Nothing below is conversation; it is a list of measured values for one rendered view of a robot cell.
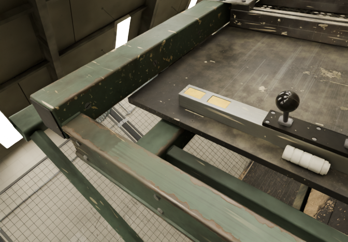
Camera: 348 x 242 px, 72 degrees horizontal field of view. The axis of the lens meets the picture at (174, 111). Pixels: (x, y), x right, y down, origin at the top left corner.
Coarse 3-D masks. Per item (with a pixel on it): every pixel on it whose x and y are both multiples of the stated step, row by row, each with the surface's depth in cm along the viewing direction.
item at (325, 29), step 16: (208, 0) 99; (240, 0) 94; (240, 16) 97; (256, 16) 93; (272, 16) 89; (288, 16) 87; (304, 16) 86; (320, 16) 85; (272, 32) 92; (288, 32) 89; (304, 32) 86; (320, 32) 83; (336, 32) 80
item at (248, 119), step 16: (192, 96) 60; (208, 96) 60; (208, 112) 59; (224, 112) 55; (240, 112) 54; (256, 112) 54; (240, 128) 55; (256, 128) 52; (288, 144) 49; (304, 144) 47; (336, 160) 44
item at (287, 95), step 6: (288, 90) 40; (282, 96) 40; (288, 96) 39; (294, 96) 39; (276, 102) 41; (282, 102) 39; (288, 102) 39; (294, 102) 39; (282, 108) 40; (288, 108) 39; (294, 108) 39; (288, 114) 45; (282, 120) 49; (288, 120) 48; (288, 126) 48
